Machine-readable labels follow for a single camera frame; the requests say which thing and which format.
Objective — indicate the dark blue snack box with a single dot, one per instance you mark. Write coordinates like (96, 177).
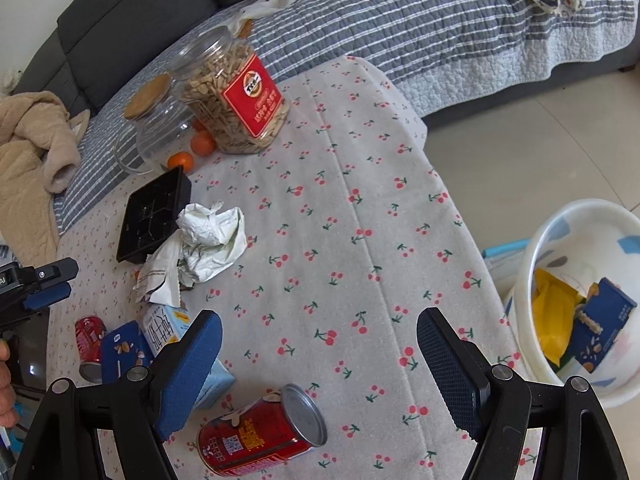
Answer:
(122, 350)

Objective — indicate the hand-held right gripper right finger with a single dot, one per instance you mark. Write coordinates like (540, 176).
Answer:
(445, 360)

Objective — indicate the crumpled white paper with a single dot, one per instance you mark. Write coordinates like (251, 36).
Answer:
(210, 230)

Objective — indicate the grey striped quilt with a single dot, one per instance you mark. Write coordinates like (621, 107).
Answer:
(400, 25)

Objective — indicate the beige fleece blanket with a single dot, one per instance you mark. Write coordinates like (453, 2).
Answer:
(25, 170)

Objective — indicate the orange mandarin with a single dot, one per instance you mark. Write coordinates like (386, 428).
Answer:
(205, 142)
(180, 161)

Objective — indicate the white printed wrapper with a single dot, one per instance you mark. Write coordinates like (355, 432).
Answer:
(157, 270)

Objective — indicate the dark grey sofa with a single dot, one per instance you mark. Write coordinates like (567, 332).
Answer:
(115, 15)

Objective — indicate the light blue milk carton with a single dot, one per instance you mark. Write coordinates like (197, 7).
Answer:
(165, 330)

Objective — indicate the large red can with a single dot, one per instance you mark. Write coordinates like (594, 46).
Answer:
(250, 435)

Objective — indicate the white plastic bin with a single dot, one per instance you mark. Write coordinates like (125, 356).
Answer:
(555, 240)

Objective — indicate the yellow plastic bag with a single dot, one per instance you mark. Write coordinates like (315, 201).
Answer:
(555, 310)

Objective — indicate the red label nut jar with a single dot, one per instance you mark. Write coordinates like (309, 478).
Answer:
(225, 105)

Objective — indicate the person's left hand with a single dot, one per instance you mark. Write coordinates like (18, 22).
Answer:
(4, 385)

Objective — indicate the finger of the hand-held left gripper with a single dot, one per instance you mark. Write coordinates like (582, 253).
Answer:
(47, 296)
(50, 269)

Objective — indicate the glass jar with wooden lid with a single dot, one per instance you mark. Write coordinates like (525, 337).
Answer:
(155, 130)

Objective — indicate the light blue plastic sheet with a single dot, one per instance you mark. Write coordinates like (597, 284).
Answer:
(500, 255)

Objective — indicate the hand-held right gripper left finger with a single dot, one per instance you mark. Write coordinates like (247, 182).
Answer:
(192, 370)

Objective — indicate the black plastic tray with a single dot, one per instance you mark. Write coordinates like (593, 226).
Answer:
(150, 215)

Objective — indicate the small red can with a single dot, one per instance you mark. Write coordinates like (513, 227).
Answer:
(89, 340)

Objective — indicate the blue cardboard box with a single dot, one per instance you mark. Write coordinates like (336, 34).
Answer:
(600, 325)

